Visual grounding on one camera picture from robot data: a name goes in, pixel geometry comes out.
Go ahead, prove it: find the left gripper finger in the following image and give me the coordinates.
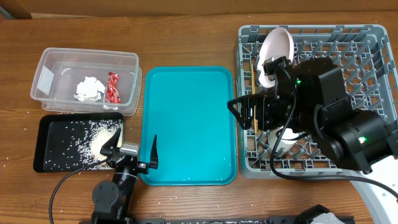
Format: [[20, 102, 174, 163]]
[[149, 134, 159, 169], [101, 128, 121, 151]]

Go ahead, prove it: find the wooden chopstick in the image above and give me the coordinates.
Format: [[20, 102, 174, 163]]
[[253, 71, 259, 134], [251, 63, 256, 94]]

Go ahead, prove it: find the white cup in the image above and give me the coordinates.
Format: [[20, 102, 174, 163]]
[[267, 126, 300, 153]]

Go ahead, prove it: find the red snack wrapper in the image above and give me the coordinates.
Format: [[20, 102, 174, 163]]
[[104, 72, 121, 104]]

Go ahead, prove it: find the white paper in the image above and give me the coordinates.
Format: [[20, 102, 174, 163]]
[[74, 77, 105, 102]]

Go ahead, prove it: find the medium white plate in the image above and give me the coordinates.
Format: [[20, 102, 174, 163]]
[[256, 27, 294, 88]]

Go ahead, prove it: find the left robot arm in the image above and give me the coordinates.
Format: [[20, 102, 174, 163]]
[[91, 129, 159, 223]]

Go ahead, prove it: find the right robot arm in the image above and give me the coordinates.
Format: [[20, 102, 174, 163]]
[[228, 57, 397, 223]]

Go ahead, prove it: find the spilled rice pile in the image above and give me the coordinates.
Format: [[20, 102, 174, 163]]
[[44, 119, 124, 172]]

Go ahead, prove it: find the black tray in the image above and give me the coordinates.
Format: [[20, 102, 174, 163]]
[[33, 112, 124, 172]]

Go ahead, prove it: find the teal serving tray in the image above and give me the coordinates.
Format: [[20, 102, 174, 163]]
[[140, 66, 237, 186]]

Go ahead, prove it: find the clear plastic bin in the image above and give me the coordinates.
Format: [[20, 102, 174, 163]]
[[30, 47, 142, 116]]

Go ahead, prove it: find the grey dish rack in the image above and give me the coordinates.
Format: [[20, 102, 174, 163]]
[[235, 24, 397, 179]]

